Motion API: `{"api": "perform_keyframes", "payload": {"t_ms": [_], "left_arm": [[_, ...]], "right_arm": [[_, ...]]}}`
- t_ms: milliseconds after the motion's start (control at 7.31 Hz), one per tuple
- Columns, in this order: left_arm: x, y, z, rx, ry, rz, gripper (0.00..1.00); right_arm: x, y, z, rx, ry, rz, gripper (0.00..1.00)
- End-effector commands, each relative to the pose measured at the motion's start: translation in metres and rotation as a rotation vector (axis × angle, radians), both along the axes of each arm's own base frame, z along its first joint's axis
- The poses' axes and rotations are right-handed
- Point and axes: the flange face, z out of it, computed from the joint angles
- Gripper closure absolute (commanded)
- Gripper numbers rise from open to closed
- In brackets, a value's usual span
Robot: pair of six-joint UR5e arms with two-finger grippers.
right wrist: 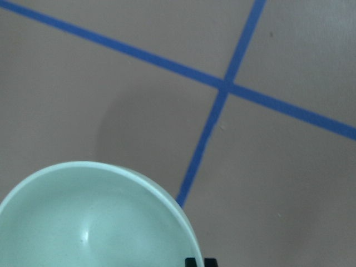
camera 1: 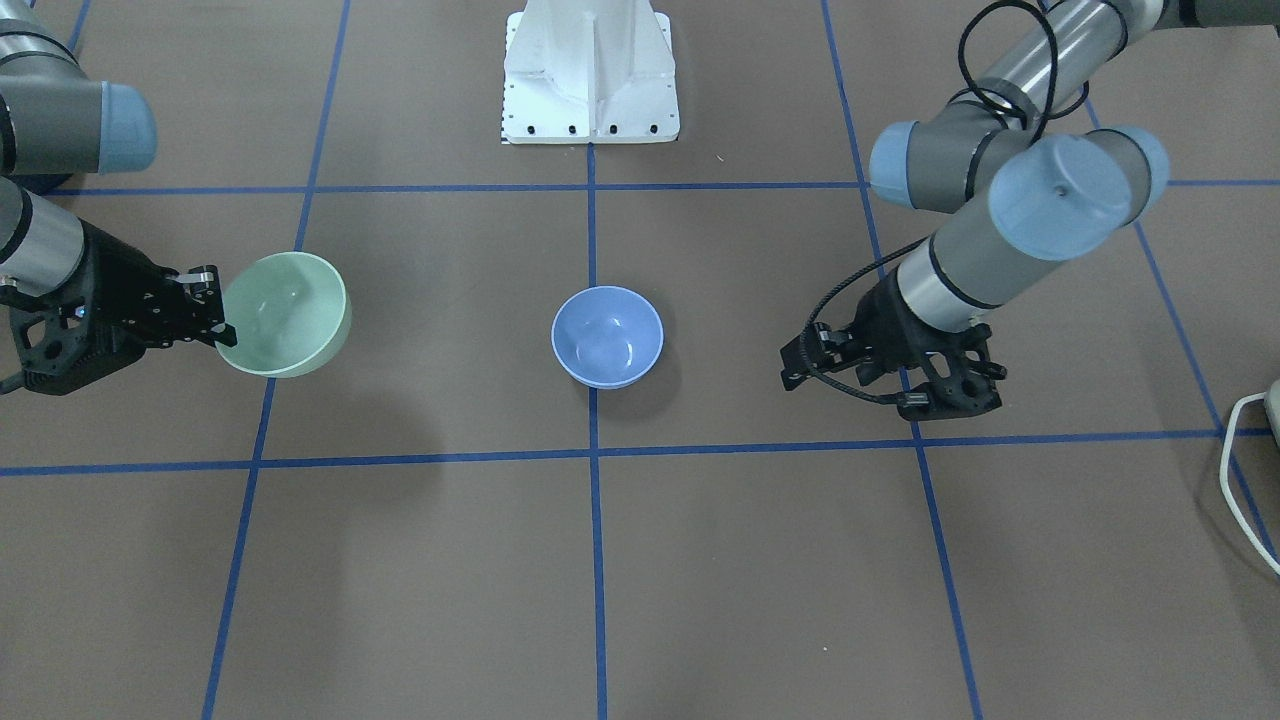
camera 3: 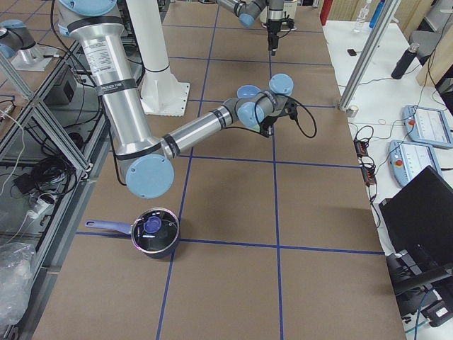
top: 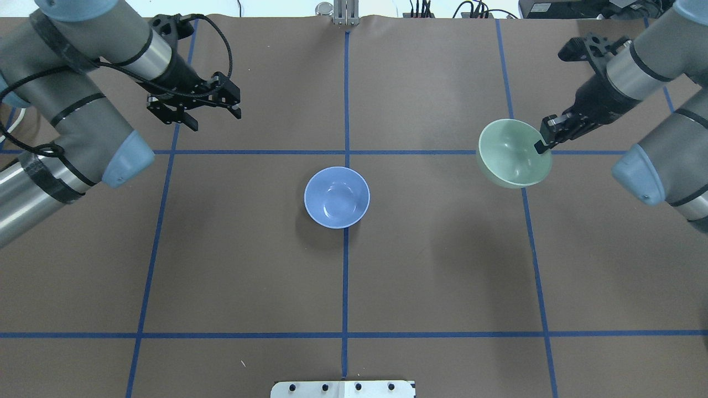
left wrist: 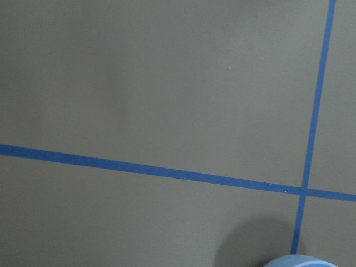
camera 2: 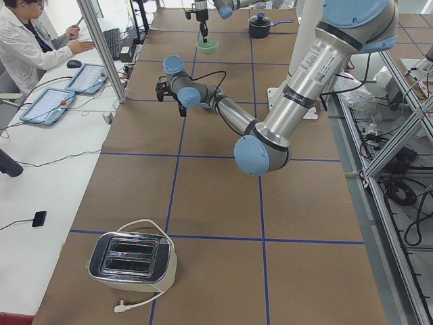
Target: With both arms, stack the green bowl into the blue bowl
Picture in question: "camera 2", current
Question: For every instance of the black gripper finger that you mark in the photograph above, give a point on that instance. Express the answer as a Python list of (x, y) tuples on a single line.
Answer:
[(182, 110), (204, 31)]

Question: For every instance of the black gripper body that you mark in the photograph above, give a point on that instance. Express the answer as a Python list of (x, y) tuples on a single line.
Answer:
[(201, 14), (178, 100)]

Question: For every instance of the green bowl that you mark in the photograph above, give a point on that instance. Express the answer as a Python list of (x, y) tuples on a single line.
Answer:
[(207, 48)]

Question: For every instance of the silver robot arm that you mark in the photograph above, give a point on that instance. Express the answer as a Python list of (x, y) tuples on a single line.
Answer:
[(345, 28), (225, 8)]

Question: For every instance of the blue saucepan with glass lid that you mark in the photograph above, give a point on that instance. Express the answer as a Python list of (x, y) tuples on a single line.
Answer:
[(259, 25)]

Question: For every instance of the black keyboard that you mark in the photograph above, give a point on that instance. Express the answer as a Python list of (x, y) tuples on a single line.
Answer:
[(112, 38)]

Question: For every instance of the far blue teach pendant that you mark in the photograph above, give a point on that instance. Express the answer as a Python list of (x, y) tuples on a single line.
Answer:
[(88, 80)]

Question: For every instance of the blue teach pendant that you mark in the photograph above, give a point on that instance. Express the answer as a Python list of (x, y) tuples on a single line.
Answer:
[(88, 80), (48, 107)]

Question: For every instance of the black computer mouse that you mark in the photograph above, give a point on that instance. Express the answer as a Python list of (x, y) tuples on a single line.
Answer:
[(74, 64)]

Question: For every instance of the near blue teach pendant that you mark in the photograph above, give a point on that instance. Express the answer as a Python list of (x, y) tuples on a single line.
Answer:
[(48, 107)]

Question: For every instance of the person in white coat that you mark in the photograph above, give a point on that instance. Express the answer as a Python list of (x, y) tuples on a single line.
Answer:
[(27, 51)]

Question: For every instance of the white chrome toaster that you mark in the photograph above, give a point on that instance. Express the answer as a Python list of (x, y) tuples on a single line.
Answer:
[(134, 261)]

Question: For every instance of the crumpled clear plastic bag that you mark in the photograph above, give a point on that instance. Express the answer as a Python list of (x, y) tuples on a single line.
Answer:
[(359, 98)]

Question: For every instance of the small black square device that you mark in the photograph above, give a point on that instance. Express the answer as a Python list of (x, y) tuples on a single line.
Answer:
[(39, 219)]

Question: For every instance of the aluminium frame post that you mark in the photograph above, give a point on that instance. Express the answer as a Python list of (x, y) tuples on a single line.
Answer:
[(89, 15)]

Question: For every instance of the aluminium side frame rail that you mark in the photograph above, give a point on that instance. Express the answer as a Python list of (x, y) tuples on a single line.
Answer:
[(395, 156)]

